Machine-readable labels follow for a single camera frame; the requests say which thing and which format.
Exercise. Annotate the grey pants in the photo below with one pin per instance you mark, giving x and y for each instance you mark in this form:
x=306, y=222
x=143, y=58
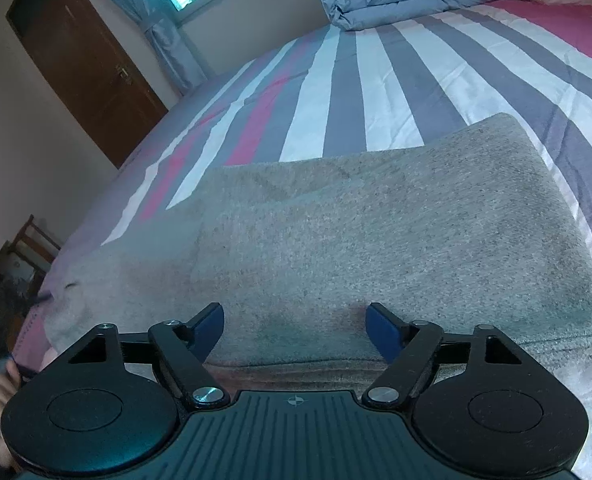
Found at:
x=376, y=230

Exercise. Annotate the grey-blue curtain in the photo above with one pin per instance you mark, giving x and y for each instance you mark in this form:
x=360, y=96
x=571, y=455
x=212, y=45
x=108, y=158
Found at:
x=168, y=35

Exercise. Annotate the bed with striped sheet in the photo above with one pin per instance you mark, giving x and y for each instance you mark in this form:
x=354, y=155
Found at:
x=376, y=85

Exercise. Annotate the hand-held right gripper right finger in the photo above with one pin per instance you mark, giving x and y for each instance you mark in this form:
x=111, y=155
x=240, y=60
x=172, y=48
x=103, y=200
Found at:
x=381, y=327

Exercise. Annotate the yellow wooden cabinet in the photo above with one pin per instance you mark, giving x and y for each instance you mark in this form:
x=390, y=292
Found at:
x=1, y=300

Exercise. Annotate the brown wooden door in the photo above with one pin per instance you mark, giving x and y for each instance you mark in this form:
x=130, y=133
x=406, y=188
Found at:
x=81, y=60

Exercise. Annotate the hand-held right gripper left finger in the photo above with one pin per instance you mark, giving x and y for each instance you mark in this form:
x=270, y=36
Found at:
x=211, y=325

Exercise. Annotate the small wooden chair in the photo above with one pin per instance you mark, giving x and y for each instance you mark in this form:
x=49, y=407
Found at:
x=31, y=247

